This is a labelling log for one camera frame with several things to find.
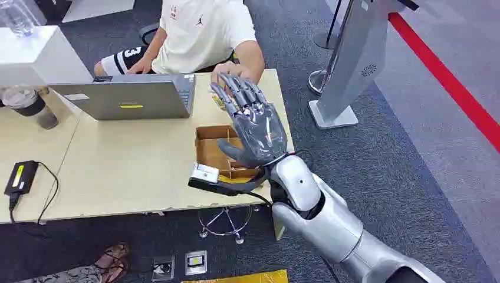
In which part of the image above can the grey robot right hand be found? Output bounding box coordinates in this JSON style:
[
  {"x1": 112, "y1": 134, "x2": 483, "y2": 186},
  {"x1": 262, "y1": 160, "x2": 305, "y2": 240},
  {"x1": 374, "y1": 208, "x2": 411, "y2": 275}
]
[{"x1": 210, "y1": 72, "x2": 294, "y2": 169}]

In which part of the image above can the open floor socket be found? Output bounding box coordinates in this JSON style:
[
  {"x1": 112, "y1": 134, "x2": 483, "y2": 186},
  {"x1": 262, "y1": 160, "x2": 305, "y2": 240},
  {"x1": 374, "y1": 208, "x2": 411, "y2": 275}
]
[{"x1": 151, "y1": 255, "x2": 176, "y2": 283}]

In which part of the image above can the yellow card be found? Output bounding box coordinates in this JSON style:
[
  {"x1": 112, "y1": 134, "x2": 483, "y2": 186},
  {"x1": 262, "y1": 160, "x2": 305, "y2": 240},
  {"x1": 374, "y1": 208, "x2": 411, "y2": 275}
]
[{"x1": 218, "y1": 175, "x2": 255, "y2": 185}]

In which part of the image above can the clear water bottle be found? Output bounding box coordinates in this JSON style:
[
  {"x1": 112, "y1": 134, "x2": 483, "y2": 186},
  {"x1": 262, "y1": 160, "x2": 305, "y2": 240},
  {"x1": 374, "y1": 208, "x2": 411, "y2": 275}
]
[{"x1": 0, "y1": 0, "x2": 41, "y2": 38}]

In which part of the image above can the person's left hand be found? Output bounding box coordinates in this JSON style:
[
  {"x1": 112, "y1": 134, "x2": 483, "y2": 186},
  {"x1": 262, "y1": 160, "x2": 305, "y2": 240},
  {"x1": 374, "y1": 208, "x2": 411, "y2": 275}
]
[{"x1": 215, "y1": 62, "x2": 257, "y2": 85}]

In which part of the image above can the grey kiosk stand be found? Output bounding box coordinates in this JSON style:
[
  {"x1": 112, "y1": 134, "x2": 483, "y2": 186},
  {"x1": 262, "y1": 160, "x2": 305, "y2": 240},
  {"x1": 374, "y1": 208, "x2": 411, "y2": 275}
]
[{"x1": 308, "y1": 0, "x2": 419, "y2": 130}]

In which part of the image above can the grey laptop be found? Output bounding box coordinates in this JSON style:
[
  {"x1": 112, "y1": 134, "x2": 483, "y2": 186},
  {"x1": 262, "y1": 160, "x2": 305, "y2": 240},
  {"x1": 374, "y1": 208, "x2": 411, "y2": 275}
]
[{"x1": 48, "y1": 73, "x2": 196, "y2": 121}]

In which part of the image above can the white pedestal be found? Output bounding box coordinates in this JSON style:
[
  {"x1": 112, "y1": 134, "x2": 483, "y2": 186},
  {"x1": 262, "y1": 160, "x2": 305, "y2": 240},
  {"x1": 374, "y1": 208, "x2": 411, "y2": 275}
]
[{"x1": 0, "y1": 25, "x2": 94, "y2": 88}]

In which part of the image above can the person's foot in sandal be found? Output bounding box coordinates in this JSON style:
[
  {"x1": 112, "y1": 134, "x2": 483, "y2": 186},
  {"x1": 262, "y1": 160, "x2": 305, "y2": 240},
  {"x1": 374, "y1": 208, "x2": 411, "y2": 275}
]
[{"x1": 93, "y1": 242, "x2": 132, "y2": 283}]

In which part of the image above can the chrome stanchion base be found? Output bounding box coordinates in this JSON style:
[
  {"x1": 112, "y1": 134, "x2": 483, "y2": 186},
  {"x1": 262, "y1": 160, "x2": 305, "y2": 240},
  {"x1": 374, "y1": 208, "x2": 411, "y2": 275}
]
[{"x1": 307, "y1": 48, "x2": 338, "y2": 97}]

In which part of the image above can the chrome stool base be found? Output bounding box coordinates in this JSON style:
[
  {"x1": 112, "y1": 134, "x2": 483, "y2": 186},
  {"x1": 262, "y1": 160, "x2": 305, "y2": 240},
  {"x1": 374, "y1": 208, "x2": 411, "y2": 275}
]
[{"x1": 198, "y1": 205, "x2": 260, "y2": 246}]

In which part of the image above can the silver floor socket with label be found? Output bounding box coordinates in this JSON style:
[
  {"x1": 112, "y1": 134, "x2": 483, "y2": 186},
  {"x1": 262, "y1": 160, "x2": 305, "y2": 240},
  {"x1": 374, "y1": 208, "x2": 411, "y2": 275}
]
[{"x1": 184, "y1": 250, "x2": 208, "y2": 277}]

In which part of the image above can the person's right hand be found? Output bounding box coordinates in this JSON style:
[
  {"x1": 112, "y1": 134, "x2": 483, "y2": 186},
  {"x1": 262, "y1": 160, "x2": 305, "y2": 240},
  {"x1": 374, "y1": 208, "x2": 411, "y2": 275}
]
[{"x1": 126, "y1": 57, "x2": 156, "y2": 75}]

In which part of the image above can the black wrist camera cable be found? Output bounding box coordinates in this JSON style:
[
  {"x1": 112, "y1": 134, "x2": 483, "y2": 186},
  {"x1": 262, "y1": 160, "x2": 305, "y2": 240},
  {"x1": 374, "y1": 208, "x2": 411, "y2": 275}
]
[{"x1": 241, "y1": 190, "x2": 274, "y2": 208}]

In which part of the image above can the black power cable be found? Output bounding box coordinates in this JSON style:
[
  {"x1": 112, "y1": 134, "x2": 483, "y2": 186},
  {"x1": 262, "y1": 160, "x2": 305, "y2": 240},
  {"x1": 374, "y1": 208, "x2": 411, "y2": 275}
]
[{"x1": 8, "y1": 162, "x2": 60, "y2": 226}]

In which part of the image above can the person's patterned trouser leg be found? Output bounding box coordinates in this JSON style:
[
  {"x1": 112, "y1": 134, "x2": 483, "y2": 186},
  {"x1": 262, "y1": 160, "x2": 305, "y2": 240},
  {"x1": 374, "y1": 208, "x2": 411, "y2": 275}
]
[{"x1": 14, "y1": 265, "x2": 103, "y2": 283}]

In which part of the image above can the person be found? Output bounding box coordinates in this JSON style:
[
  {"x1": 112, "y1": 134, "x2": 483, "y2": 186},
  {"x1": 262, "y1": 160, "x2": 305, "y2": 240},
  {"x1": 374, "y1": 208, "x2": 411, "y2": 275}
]
[{"x1": 93, "y1": 0, "x2": 267, "y2": 85}]

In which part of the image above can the white board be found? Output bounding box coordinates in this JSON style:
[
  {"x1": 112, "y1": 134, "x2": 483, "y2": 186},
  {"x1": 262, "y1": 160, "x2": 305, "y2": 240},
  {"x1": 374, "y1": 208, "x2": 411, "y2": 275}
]
[{"x1": 61, "y1": 0, "x2": 136, "y2": 24}]

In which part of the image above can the red barrier belt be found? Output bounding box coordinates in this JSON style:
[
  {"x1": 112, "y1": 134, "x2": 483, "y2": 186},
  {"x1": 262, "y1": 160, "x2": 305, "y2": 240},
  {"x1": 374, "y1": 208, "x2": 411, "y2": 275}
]
[{"x1": 387, "y1": 11, "x2": 500, "y2": 154}]

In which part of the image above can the black stanchion post with base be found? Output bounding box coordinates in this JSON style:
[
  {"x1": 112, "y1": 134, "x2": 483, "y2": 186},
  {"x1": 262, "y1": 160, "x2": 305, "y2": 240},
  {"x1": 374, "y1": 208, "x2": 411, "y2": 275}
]
[{"x1": 313, "y1": 0, "x2": 344, "y2": 51}]

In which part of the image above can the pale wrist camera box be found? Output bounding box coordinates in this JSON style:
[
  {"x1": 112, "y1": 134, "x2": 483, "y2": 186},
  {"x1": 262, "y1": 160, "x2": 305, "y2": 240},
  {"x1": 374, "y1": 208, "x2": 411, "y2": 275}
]
[{"x1": 190, "y1": 163, "x2": 221, "y2": 184}]

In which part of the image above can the yellow floor sheet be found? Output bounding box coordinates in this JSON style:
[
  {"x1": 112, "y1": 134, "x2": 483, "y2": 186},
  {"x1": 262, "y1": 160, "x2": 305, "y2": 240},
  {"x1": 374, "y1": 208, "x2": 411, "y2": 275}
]
[{"x1": 181, "y1": 269, "x2": 290, "y2": 283}]

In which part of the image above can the black power adapter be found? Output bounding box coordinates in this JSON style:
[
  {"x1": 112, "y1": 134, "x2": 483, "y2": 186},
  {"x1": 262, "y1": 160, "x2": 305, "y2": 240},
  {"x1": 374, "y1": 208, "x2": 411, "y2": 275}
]
[{"x1": 4, "y1": 160, "x2": 40, "y2": 197}]

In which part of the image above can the wooden card box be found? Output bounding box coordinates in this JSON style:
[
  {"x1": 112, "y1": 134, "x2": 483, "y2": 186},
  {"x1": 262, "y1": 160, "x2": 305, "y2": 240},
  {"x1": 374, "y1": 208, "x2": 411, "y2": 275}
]
[{"x1": 194, "y1": 124, "x2": 270, "y2": 185}]

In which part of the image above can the plastic cup with dark drink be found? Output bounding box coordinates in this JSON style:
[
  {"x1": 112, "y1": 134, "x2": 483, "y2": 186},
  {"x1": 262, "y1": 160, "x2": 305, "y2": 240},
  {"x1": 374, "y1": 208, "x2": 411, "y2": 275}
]
[{"x1": 1, "y1": 86, "x2": 60, "y2": 130}]

